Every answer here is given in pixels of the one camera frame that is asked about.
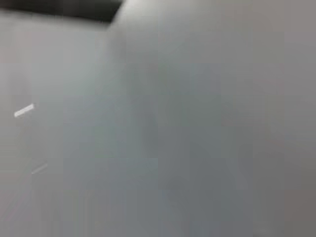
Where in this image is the small white stick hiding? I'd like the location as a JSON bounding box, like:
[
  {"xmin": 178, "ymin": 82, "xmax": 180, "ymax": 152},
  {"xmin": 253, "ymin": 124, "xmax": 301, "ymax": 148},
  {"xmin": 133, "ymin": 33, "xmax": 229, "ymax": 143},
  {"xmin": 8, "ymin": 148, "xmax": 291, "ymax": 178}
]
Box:
[{"xmin": 13, "ymin": 103, "xmax": 36, "ymax": 119}]

